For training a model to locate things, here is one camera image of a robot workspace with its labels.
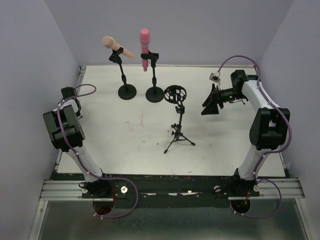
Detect black tripod with round mount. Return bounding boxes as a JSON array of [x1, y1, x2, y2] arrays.
[[163, 84, 196, 154]]

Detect black mic stand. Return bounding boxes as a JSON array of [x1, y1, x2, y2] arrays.
[[140, 51, 164, 103], [108, 47, 137, 100]]

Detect peach toy microphone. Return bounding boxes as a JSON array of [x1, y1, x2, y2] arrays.
[[102, 36, 135, 59]]

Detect pink toy microphone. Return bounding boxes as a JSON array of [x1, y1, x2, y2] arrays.
[[139, 28, 151, 72]]

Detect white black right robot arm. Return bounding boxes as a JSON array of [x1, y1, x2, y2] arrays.
[[201, 69, 291, 181]]

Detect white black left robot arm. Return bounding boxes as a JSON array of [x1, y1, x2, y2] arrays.
[[42, 87, 103, 183]]

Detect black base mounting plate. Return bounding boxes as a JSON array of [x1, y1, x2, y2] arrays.
[[49, 172, 261, 210]]

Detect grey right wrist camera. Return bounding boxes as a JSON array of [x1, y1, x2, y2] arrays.
[[209, 72, 221, 84]]

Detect aluminium rail left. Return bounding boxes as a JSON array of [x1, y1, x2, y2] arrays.
[[39, 180, 113, 202]]

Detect aluminium rail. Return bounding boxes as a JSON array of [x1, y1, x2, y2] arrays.
[[39, 180, 113, 202], [227, 154, 306, 202]]

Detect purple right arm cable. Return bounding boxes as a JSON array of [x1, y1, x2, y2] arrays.
[[217, 55, 293, 219]]

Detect aluminium rail right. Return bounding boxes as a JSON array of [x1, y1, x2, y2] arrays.
[[227, 154, 306, 202]]

